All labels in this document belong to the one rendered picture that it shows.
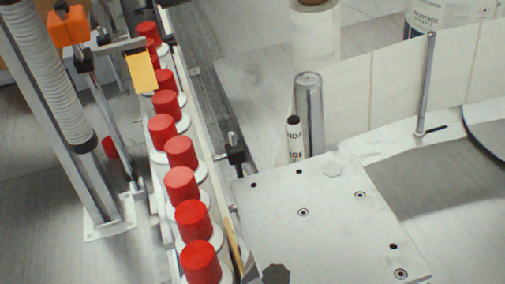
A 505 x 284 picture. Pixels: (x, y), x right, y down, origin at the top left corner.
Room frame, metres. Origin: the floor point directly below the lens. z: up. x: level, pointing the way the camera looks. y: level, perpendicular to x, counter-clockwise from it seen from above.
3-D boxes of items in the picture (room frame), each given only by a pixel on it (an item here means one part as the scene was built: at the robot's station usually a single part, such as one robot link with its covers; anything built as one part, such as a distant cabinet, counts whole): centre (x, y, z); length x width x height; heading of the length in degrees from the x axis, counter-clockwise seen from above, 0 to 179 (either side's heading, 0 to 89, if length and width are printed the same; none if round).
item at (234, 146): (0.59, 0.03, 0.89); 0.03 x 0.03 x 0.12; 8
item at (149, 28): (0.73, 0.13, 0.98); 0.05 x 0.05 x 0.20
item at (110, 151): (0.74, 0.26, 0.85); 0.03 x 0.03 x 0.03
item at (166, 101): (0.52, 0.10, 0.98); 0.05 x 0.05 x 0.20
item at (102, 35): (0.95, 0.24, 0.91); 0.07 x 0.03 x 0.16; 98
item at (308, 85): (0.53, -0.09, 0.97); 0.05 x 0.05 x 0.19
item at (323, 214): (0.23, -0.04, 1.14); 0.14 x 0.11 x 0.01; 8
